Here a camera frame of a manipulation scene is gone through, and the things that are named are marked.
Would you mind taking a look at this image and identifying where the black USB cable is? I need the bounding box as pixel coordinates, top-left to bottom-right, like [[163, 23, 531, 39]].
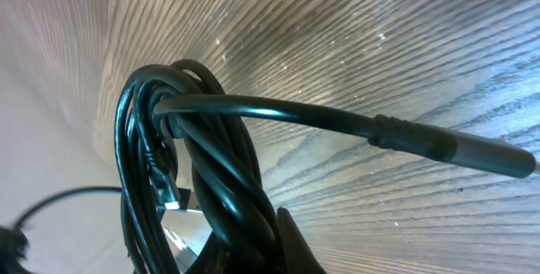
[[114, 58, 537, 274]]

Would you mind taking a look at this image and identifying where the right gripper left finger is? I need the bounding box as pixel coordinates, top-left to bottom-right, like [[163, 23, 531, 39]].
[[186, 232, 235, 274]]

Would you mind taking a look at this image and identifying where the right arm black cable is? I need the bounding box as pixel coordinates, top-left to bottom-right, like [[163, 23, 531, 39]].
[[0, 185, 123, 274]]

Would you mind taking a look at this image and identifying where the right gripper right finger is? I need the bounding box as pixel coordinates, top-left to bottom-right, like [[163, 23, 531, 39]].
[[277, 207, 326, 274]]

